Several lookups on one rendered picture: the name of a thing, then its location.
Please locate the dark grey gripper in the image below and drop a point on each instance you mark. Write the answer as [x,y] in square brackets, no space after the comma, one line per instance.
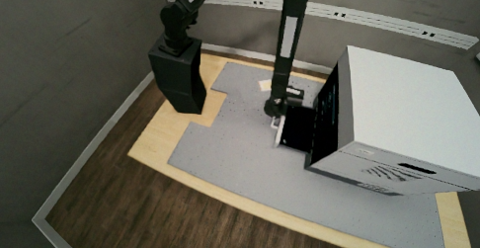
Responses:
[275,110]

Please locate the grey boxy benchtop instrument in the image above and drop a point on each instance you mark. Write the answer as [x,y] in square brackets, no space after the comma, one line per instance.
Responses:
[388,124]

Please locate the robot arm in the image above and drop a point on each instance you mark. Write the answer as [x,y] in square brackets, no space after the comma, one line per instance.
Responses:
[175,19]

